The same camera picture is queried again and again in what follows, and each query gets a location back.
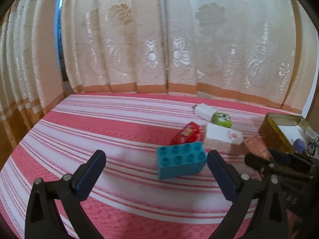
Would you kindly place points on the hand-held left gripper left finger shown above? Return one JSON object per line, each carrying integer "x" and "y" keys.
{"x": 93, "y": 174}

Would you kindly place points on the gold tin box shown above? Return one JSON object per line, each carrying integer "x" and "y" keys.
{"x": 270, "y": 134}

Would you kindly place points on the pink striped bedspread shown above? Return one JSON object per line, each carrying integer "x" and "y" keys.
{"x": 124, "y": 129}

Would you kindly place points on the cream floral curtain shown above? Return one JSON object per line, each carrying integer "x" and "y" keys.
{"x": 149, "y": 29}

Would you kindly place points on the pink patterned box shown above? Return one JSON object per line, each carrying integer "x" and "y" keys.
{"x": 256, "y": 147}

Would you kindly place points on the white charger plug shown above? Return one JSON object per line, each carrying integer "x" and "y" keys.
{"x": 204, "y": 110}

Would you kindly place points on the small black object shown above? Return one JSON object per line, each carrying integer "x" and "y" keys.
{"x": 312, "y": 147}

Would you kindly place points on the blue toy brick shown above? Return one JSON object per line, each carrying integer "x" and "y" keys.
{"x": 179, "y": 164}

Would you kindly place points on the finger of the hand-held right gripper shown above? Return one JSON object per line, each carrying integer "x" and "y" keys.
{"x": 256, "y": 163}
{"x": 281, "y": 158}

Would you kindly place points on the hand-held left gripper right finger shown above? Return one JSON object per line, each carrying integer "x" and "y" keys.
{"x": 221, "y": 176}

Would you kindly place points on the purple block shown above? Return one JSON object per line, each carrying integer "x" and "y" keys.
{"x": 299, "y": 145}

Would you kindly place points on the red toy block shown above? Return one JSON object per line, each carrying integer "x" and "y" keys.
{"x": 187, "y": 134}

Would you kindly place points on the green toy block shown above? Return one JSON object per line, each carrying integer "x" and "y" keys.
{"x": 221, "y": 119}

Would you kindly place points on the white paper tin lining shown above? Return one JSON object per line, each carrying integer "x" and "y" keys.
{"x": 289, "y": 132}

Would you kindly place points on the white box with red label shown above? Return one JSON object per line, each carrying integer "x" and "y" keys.
{"x": 219, "y": 133}

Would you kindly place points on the brown wooden door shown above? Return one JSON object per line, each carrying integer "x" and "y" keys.
{"x": 314, "y": 104}

